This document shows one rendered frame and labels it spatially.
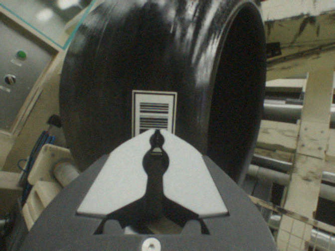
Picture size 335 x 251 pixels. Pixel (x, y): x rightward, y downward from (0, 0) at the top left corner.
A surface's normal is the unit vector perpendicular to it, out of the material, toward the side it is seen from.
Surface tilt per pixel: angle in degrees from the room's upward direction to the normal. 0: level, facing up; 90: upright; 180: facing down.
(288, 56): 90
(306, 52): 90
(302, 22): 180
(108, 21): 95
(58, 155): 90
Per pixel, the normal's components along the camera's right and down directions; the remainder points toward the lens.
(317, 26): -0.35, 0.92
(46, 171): 0.77, 0.15
